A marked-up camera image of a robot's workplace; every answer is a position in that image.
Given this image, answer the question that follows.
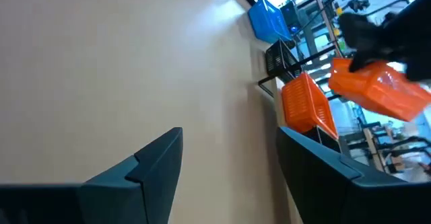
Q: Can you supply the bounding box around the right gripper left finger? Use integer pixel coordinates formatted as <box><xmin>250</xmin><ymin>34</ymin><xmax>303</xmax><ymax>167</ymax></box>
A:
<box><xmin>0</xmin><ymin>126</ymin><xmax>184</xmax><ymax>224</ymax></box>

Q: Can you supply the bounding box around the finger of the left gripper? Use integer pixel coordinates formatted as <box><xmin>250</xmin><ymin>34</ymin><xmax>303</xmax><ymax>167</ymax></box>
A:
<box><xmin>338</xmin><ymin>11</ymin><xmax>388</xmax><ymax>73</ymax></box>

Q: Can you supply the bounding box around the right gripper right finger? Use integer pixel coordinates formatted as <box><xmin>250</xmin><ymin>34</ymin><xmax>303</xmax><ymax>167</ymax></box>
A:
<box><xmin>276</xmin><ymin>126</ymin><xmax>431</xmax><ymax>224</ymax></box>

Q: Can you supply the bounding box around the orange plastic basket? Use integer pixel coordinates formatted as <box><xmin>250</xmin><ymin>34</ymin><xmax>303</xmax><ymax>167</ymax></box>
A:
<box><xmin>327</xmin><ymin>57</ymin><xmax>431</xmax><ymax>123</ymax></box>
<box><xmin>281</xmin><ymin>71</ymin><xmax>339</xmax><ymax>141</ymax></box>

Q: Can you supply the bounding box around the black plastic basket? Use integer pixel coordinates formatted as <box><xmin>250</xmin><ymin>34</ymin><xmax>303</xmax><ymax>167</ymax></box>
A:
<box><xmin>265</xmin><ymin>38</ymin><xmax>303</xmax><ymax>84</ymax></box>

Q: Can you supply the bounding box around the blue plastic basket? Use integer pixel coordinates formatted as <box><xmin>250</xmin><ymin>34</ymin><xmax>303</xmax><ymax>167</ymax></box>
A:
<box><xmin>247</xmin><ymin>0</ymin><xmax>294</xmax><ymax>45</ymax></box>

